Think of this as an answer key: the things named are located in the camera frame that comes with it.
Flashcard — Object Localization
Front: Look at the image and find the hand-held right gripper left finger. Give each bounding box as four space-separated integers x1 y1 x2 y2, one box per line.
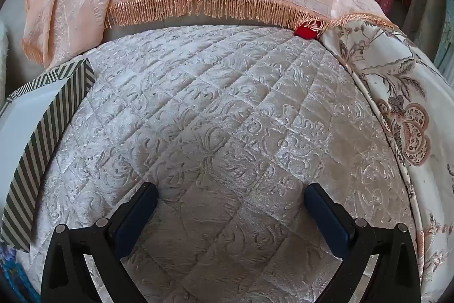
41 182 159 303

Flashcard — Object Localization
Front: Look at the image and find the striped cardboard box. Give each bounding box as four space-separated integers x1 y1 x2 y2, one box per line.
0 58 97 251

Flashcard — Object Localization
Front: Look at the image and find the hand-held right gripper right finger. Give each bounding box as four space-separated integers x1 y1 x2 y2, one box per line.
304 182 421 303

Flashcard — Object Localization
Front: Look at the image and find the floral printed cloth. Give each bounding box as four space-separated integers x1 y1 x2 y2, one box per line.
319 17 454 303

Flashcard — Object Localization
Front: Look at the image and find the small red object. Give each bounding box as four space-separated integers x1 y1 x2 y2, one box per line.
295 20 320 40

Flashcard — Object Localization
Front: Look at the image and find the colourful patterned cloth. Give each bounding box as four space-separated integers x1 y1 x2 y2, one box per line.
0 241 40 303

